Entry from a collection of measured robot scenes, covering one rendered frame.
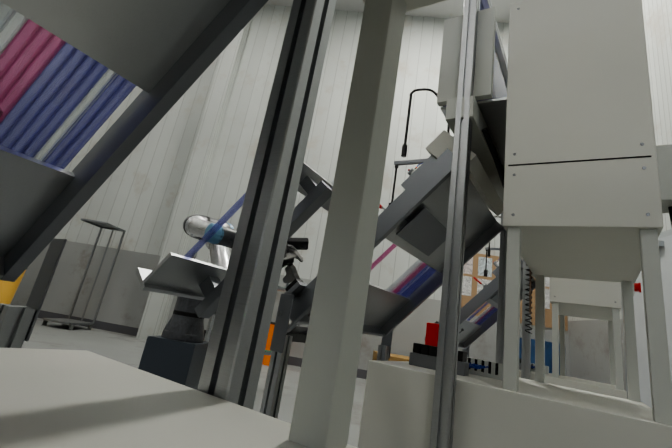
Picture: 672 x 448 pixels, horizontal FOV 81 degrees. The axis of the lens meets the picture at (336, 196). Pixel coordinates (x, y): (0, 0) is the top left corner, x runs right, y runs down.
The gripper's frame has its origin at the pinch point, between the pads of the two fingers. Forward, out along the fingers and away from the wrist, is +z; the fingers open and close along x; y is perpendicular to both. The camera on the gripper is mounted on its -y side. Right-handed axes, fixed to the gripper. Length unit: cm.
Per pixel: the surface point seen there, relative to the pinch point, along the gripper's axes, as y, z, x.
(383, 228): -16.2, 16.7, 30.7
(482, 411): -7, 67, 22
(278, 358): 21.5, 22.9, -0.7
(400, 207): -21.9, 16.1, 36.3
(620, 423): -21, 84, 35
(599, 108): -59, 38, 73
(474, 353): -332, -31, -418
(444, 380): -4, 58, 23
